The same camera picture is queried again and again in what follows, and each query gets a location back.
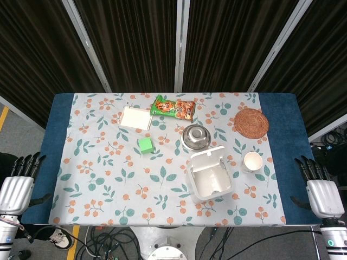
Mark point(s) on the green cube block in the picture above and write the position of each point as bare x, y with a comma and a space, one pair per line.
145, 145

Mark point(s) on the green orange snack bag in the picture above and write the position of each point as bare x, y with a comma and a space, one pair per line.
173, 107

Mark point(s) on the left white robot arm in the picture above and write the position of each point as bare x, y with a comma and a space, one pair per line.
8, 233

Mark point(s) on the blue table cover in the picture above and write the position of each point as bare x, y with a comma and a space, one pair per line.
282, 127

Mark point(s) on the dark folding screen panels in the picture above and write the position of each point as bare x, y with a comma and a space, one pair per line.
135, 40

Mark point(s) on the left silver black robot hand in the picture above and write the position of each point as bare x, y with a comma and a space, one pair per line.
15, 189

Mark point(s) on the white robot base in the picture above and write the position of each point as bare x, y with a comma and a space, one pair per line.
166, 243

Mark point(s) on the stainless steel bowl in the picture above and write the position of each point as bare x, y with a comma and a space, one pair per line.
195, 136

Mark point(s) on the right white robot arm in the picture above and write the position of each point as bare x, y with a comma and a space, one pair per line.
334, 239

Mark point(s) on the white flat box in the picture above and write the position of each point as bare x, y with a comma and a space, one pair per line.
134, 118

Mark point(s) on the black white sneaker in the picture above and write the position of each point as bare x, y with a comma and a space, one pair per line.
61, 238

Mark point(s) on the white paper cup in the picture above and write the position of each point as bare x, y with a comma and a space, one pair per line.
252, 162

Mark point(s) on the round woven rattan coaster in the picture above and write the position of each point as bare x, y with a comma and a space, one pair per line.
251, 123

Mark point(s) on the floral tablecloth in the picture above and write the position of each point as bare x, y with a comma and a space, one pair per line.
108, 176

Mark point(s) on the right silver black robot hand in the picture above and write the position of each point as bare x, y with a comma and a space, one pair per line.
324, 196

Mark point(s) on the white plastic container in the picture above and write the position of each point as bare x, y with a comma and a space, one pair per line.
210, 176

